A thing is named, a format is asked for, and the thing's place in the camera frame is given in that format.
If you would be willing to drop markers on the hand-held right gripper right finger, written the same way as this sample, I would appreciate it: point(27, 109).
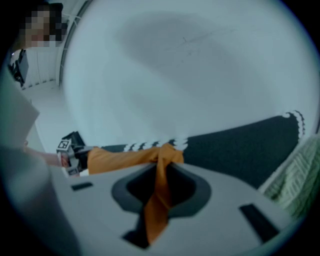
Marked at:
point(220, 225)

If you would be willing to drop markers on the orange cushion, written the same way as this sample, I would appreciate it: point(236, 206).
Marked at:
point(120, 157)

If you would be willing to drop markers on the person's left hand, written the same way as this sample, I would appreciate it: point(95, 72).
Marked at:
point(63, 160)

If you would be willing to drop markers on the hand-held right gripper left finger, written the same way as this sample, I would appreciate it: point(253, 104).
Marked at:
point(100, 212)

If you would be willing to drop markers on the green white blanket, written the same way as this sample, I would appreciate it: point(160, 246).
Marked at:
point(297, 180)

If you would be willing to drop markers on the person's left forearm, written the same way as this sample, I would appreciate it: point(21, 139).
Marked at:
point(42, 156)

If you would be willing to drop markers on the black white striped sofa cover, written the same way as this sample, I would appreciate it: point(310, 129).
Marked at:
point(237, 147)

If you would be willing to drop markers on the person's head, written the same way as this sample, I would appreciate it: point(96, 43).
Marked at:
point(40, 27)

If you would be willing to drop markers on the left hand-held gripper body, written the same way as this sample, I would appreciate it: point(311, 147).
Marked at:
point(66, 145)

